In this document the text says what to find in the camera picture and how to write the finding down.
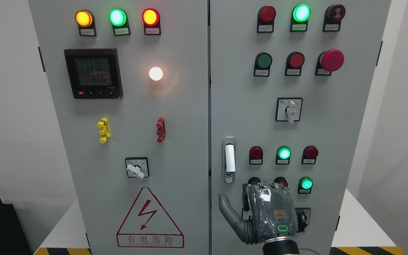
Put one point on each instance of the grey robotic humanoid hand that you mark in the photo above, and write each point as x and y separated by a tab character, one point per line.
273	213

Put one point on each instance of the silver swing door handle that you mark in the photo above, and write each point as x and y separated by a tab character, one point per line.
228	159

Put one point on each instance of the green lit push button lower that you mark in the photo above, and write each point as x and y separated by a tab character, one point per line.
305	185

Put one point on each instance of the red indicator light middle left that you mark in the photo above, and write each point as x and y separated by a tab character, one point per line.
256	155

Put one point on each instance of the green lit indicator middle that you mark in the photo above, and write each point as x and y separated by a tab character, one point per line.
283	155

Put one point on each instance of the green lit indicator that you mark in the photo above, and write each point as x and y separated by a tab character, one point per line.
283	155
299	18

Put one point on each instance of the red indicator light middle right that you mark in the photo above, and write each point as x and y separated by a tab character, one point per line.
309	155

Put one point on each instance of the red electrical hazard warning sticker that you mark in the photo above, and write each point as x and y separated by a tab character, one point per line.
148	225

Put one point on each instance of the red terminal connector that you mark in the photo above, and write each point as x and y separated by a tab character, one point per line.
161	131

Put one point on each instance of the green push button upper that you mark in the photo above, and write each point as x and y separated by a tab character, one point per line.
262	65

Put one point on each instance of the grey electrical control cabinet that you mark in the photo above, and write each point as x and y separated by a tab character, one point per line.
207	50

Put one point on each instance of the red push button upper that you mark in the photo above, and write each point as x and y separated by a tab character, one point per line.
294	63

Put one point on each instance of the red emergency stop mushroom button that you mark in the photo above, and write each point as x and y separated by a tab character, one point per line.
328	62

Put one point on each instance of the white lit indicator light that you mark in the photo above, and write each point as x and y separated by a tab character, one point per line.
156	73

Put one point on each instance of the yellow terminal connector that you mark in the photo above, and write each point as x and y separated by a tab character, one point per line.
104	130

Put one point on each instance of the red indicator light top right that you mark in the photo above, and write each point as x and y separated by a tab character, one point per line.
265	19

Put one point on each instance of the green lit indicator top right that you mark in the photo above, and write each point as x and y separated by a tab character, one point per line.
299	18

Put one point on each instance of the dark red buzzer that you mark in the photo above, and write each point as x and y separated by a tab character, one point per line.
333	17

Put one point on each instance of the black digital power meter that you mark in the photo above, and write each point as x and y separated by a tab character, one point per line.
94	73

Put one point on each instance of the red lit indicator light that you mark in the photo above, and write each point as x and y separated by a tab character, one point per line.
151	22

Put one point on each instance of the green indicator light top left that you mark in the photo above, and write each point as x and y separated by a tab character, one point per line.
119	21

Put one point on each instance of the black box with antenna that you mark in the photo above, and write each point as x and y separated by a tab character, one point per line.
12	238

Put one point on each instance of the amber indicator light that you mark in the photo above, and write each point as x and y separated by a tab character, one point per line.
86	23

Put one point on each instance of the white selector switch lower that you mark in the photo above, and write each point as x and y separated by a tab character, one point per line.
246	214

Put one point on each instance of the black knob selector switch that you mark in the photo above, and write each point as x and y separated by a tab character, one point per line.
303	218

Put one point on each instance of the white selector switch upper right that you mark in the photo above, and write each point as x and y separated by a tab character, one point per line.
288	109

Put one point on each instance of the white rotary selector switch left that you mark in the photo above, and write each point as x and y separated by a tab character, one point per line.
137	167

